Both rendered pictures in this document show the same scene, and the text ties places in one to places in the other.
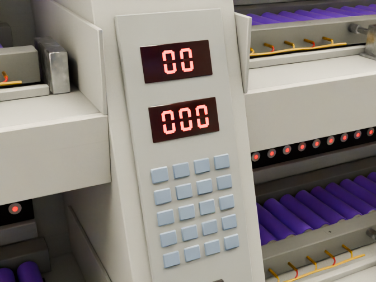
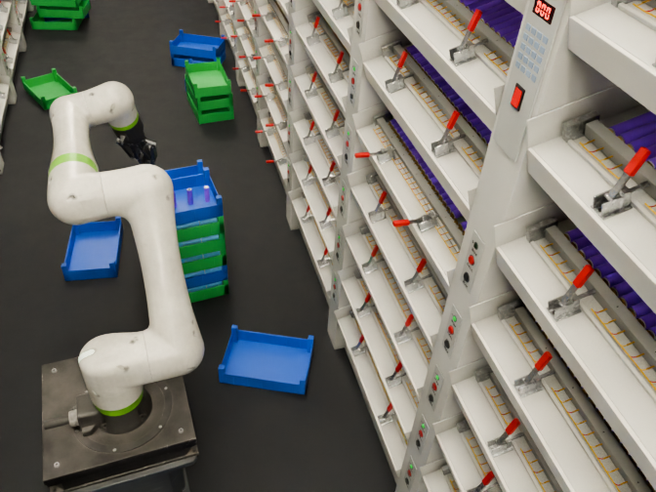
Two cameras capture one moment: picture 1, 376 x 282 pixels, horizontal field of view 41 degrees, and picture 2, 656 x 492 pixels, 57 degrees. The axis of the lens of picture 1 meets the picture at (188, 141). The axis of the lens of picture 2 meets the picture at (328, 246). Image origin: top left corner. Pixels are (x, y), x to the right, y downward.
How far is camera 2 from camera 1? 0.88 m
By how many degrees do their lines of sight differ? 89
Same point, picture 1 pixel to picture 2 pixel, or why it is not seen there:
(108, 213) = not seen: hidden behind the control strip
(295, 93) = (588, 34)
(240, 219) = (540, 72)
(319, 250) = (619, 160)
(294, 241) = (615, 143)
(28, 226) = not seen: hidden behind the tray
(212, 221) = (531, 62)
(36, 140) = not seen: outside the picture
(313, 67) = (635, 33)
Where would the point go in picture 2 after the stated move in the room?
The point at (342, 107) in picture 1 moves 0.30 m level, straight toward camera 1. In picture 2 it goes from (610, 63) to (372, 8)
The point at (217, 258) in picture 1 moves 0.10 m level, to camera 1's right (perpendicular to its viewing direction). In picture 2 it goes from (528, 80) to (536, 115)
